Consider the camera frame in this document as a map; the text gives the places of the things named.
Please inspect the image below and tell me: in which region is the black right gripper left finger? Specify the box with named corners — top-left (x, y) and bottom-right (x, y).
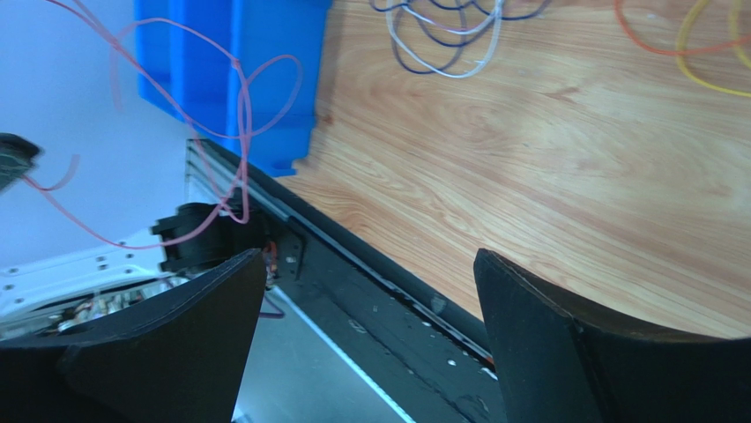
top-left (1, 250), bottom-right (266, 422)

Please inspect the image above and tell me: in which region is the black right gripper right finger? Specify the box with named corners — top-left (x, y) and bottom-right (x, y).
top-left (473, 249), bottom-right (750, 422)

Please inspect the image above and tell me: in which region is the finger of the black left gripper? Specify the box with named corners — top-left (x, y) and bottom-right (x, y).
top-left (1, 133), bottom-right (42, 191)

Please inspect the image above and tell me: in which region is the pink thin cable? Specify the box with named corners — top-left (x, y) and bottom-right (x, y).
top-left (23, 0), bottom-right (304, 251)

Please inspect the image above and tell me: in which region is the orange thin cable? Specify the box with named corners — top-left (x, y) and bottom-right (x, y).
top-left (613, 0), bottom-right (751, 57)

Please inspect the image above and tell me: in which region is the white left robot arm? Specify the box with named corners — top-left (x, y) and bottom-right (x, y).
top-left (1, 174), bottom-right (268, 340)

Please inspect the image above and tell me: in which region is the blue plastic bin left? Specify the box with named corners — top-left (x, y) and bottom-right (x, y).
top-left (134, 0), bottom-right (234, 134)

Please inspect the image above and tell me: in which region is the blue plastic bin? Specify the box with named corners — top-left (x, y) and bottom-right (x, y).
top-left (134, 0), bottom-right (234, 134)
top-left (230, 1), bottom-right (331, 177)

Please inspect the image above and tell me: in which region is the blue plastic bin right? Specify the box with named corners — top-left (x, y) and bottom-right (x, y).
top-left (230, 1), bottom-right (331, 177)

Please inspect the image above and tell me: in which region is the dark blue thin cable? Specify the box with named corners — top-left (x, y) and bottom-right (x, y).
top-left (369, 0), bottom-right (555, 76)

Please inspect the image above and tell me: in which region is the white thin cable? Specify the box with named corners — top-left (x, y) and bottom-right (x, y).
top-left (383, 0), bottom-right (507, 79)

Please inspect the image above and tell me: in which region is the yellow thin cable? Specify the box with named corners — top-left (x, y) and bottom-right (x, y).
top-left (674, 0), bottom-right (751, 99)

